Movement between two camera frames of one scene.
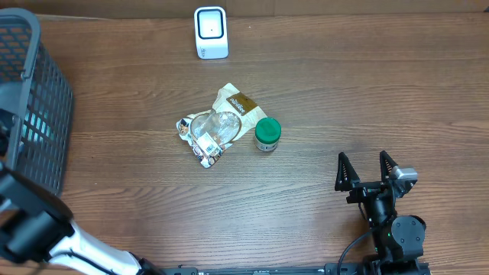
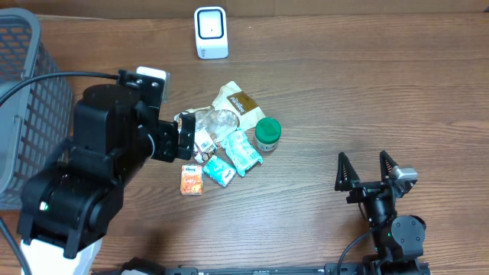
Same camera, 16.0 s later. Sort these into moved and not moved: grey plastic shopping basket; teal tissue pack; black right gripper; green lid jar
Moved: teal tissue pack
Not moved: black right gripper; green lid jar; grey plastic shopping basket
